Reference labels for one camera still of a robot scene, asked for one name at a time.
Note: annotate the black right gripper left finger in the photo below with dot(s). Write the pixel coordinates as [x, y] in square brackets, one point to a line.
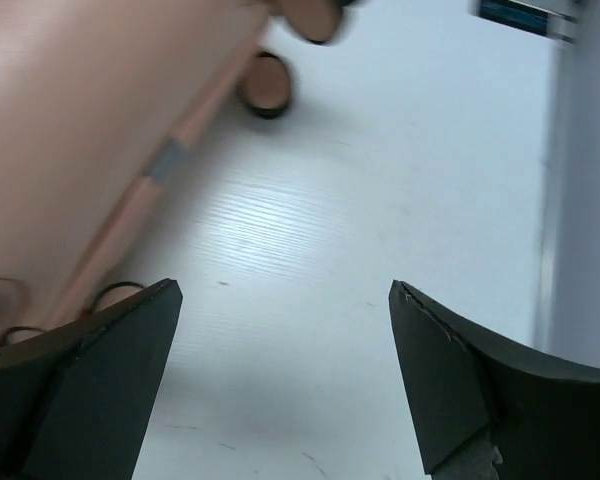
[75, 402]

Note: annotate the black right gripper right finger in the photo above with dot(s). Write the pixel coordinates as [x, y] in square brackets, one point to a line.
[486, 407]

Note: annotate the pink suitcase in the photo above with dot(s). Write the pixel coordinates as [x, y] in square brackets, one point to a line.
[98, 100]

